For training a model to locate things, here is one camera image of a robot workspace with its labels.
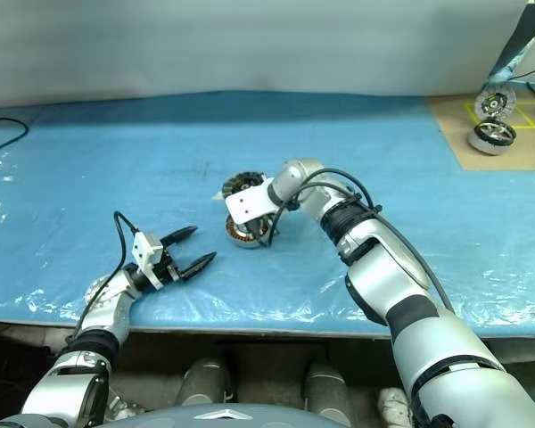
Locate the spare round motor lid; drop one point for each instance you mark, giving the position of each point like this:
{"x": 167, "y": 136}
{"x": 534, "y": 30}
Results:
{"x": 495, "y": 102}

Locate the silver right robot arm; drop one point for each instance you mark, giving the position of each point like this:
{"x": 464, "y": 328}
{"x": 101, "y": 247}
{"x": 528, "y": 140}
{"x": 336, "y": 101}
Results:
{"x": 383, "y": 267}

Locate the spoked metal rotor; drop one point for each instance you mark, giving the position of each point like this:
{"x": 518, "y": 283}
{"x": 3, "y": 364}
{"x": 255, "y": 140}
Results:
{"x": 256, "y": 238}

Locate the round silver motor lid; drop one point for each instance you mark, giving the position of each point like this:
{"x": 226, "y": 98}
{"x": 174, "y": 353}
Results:
{"x": 243, "y": 182}

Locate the spare silver motor housing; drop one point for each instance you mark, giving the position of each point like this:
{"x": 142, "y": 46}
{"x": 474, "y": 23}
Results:
{"x": 481, "y": 145}

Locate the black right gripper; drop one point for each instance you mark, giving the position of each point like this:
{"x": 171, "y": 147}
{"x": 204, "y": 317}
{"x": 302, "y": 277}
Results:
{"x": 258, "y": 223}

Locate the spare chrome spoked rotor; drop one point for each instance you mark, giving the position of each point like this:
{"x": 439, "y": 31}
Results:
{"x": 495, "y": 131}

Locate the brown cardboard sheet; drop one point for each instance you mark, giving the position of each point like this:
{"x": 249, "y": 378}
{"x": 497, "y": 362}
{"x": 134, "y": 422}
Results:
{"x": 455, "y": 134}

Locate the dark grey rounded shape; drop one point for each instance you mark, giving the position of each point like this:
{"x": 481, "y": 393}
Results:
{"x": 205, "y": 379}
{"x": 327, "y": 388}

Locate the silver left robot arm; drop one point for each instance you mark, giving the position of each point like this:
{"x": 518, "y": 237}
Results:
{"x": 53, "y": 383}

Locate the round motor housing copper windings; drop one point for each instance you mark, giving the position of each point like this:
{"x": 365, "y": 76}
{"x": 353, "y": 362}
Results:
{"x": 236, "y": 232}

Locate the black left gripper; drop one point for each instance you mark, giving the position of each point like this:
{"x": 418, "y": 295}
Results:
{"x": 167, "y": 267}

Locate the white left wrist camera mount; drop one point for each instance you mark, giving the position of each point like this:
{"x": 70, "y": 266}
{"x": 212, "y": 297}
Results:
{"x": 145, "y": 249}

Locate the grey leaning panel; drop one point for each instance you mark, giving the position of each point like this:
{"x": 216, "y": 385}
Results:
{"x": 517, "y": 40}

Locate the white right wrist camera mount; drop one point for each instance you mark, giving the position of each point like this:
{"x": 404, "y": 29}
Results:
{"x": 249, "y": 203}

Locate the white rounded floor object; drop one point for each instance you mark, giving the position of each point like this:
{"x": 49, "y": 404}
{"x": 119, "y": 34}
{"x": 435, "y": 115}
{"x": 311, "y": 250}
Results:
{"x": 394, "y": 403}
{"x": 125, "y": 408}

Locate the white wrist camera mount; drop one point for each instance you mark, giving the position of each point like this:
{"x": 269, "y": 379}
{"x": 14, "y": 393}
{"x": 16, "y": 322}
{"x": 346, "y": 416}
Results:
{"x": 145, "y": 249}
{"x": 249, "y": 203}

